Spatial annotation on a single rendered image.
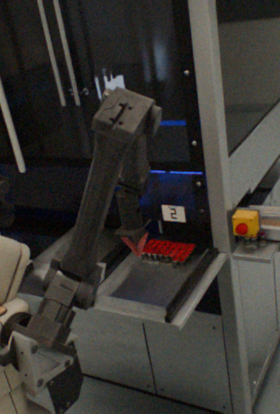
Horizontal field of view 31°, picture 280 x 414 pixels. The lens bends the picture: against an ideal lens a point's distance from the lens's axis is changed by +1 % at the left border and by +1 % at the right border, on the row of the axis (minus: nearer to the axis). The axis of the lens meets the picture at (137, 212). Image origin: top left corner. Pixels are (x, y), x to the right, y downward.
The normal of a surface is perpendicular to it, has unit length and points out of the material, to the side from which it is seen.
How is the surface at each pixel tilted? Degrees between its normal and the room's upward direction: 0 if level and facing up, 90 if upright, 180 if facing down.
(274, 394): 0
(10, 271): 90
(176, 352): 90
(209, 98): 90
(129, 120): 31
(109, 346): 90
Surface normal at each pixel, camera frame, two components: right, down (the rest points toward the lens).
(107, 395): -0.16, -0.89
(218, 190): -0.47, 0.45
